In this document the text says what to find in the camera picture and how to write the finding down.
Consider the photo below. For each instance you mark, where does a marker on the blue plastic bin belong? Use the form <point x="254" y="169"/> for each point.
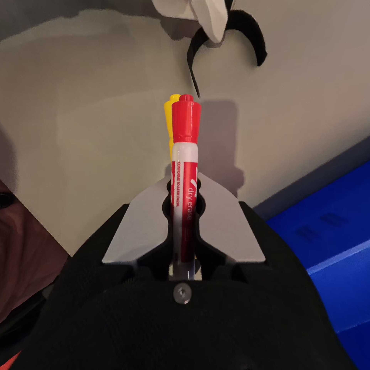
<point x="332" y="289"/>

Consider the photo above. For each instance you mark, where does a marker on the yellow highlighter marker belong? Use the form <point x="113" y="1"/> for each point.
<point x="167" y="115"/>

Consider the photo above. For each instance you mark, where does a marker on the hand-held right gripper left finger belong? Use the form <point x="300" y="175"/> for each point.
<point x="135" y="231"/>

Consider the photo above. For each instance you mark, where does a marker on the red dry-erase marker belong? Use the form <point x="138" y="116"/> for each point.
<point x="185" y="121"/>

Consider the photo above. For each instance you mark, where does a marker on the person's maroon shirt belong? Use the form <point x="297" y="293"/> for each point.
<point x="23" y="245"/>

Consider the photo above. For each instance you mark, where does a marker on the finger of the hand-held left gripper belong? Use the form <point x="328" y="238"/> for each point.
<point x="212" y="20"/>
<point x="173" y="8"/>

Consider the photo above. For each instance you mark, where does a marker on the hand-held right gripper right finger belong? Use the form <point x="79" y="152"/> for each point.
<point x="231" y="231"/>

